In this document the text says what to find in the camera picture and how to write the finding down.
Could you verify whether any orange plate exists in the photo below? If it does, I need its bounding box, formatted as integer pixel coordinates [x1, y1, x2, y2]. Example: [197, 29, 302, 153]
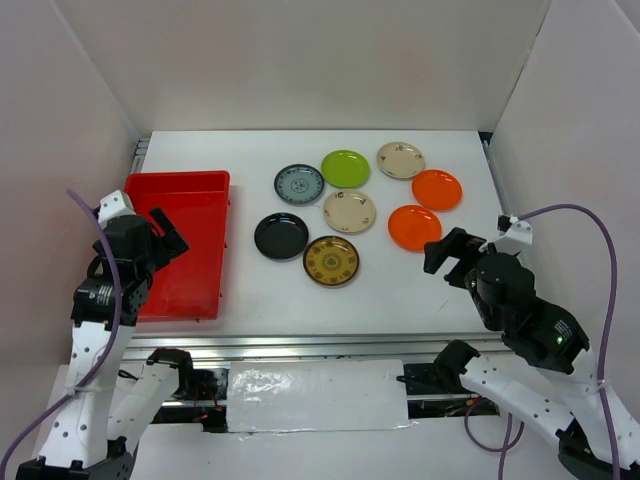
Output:
[411, 169, 463, 211]
[387, 205, 442, 252]

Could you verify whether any beige plate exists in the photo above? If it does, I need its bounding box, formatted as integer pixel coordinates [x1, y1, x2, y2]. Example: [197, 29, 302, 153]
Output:
[323, 190, 377, 234]
[376, 142, 426, 180]

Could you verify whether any black glossy plate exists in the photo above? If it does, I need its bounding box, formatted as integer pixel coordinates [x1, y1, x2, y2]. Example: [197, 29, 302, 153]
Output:
[254, 212, 309, 261]

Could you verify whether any yellow brown patterned plate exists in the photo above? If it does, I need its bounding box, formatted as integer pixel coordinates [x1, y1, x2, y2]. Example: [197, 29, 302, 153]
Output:
[302, 235, 360, 288]

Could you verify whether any blue patterned grey plate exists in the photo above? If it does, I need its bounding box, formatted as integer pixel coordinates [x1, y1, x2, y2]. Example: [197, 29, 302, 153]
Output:
[274, 164, 325, 205]

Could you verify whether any lime green plate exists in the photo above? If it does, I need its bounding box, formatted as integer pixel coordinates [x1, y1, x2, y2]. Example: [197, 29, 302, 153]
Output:
[320, 150, 371, 188]

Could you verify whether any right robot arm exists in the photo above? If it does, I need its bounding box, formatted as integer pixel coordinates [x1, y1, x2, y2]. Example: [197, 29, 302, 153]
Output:
[424, 221, 639, 479]

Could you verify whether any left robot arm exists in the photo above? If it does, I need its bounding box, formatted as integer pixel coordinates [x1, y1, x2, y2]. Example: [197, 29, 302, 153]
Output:
[16, 207, 198, 479]

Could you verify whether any red plastic bin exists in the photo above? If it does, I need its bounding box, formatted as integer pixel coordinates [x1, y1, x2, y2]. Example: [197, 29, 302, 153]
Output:
[123, 170, 233, 323]

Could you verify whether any white foil sheet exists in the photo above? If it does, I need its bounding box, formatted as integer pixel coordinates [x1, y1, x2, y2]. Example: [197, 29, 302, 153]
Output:
[226, 360, 410, 433]

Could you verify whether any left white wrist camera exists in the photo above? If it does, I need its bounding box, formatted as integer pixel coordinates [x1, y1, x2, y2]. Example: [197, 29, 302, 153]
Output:
[98, 190, 136, 229]

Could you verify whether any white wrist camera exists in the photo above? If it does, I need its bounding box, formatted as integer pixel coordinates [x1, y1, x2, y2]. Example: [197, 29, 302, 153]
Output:
[479, 215, 533, 256]
[98, 190, 136, 229]

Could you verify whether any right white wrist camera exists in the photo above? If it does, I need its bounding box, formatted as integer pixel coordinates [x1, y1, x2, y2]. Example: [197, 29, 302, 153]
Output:
[479, 215, 533, 256]

